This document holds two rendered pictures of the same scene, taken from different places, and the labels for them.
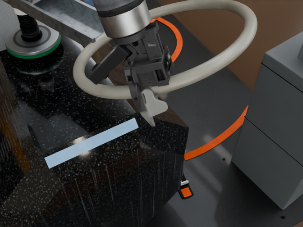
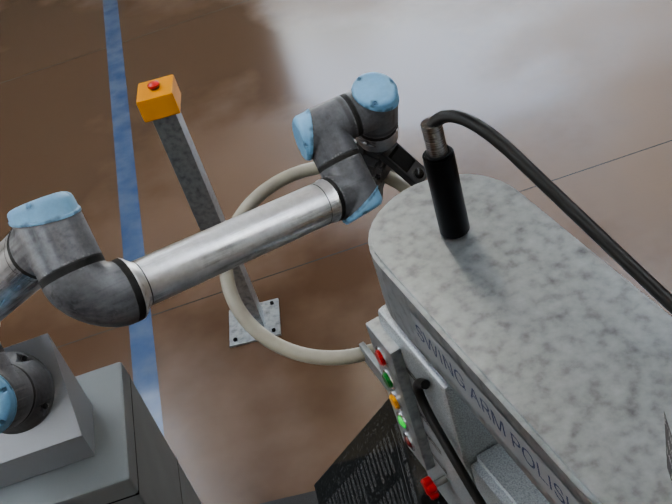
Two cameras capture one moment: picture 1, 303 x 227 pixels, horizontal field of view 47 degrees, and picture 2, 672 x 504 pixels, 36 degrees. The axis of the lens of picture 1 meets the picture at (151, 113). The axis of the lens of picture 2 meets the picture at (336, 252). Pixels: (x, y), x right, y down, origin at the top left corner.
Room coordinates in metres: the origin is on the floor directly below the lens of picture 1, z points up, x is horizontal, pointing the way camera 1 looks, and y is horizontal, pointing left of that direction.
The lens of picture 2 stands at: (2.08, 0.95, 2.62)
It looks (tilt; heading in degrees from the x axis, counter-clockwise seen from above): 40 degrees down; 216
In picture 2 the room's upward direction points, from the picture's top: 18 degrees counter-clockwise
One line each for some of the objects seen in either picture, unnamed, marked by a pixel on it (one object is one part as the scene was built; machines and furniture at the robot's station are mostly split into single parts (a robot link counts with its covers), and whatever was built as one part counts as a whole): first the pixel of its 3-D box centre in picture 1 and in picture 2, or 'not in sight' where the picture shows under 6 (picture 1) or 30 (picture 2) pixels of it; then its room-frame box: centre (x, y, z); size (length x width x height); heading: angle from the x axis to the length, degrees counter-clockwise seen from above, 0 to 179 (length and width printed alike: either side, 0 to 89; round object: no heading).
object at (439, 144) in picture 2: not in sight; (443, 178); (1.16, 0.48, 1.83); 0.04 x 0.04 x 0.17
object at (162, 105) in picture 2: not in sight; (209, 216); (-0.05, -1.05, 0.54); 0.20 x 0.20 x 1.09; 30
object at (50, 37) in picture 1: (32, 37); not in sight; (1.16, 0.48, 0.92); 0.21 x 0.21 x 0.01
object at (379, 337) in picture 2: not in sight; (404, 396); (1.20, 0.36, 1.42); 0.08 x 0.03 x 0.28; 50
